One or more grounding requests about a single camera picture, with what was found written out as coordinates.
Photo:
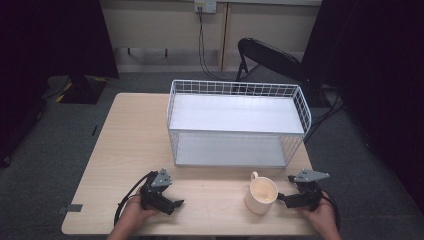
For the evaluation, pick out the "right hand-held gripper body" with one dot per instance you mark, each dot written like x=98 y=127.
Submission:
x=308 y=191

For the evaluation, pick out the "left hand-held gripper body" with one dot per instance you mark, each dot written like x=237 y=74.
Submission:
x=154 y=193

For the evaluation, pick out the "white cup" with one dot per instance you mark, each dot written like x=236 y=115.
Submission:
x=261 y=196

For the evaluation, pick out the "person's left hand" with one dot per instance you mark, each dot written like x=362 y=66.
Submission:
x=135 y=211

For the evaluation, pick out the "person's right hand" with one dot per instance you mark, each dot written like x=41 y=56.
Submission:
x=320 y=218

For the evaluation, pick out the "grey tape strip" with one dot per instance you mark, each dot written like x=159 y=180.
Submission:
x=71 y=208

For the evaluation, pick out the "black curtain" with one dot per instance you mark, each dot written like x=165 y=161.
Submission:
x=376 y=83

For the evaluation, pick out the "black stand base yellow tape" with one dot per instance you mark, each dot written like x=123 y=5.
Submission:
x=80 y=88

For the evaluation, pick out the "black folding chair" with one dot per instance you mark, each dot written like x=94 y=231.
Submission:
x=270 y=56

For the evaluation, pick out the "white wall socket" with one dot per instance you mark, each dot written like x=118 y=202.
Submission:
x=205 y=6

